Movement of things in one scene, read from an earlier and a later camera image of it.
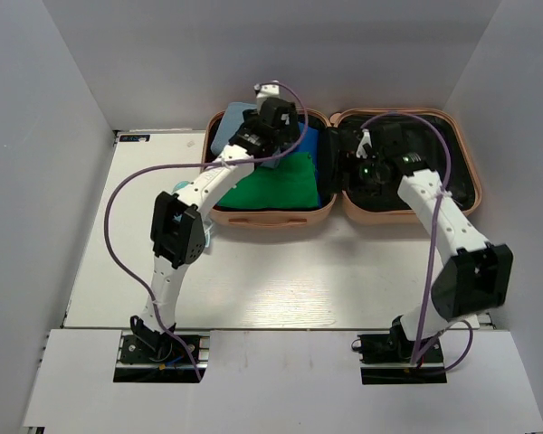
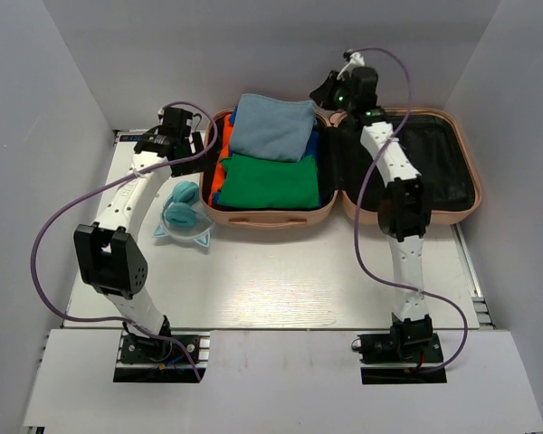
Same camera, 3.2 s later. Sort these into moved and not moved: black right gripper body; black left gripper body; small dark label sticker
Moved: black left gripper body; black right gripper body
Not moved: small dark label sticker
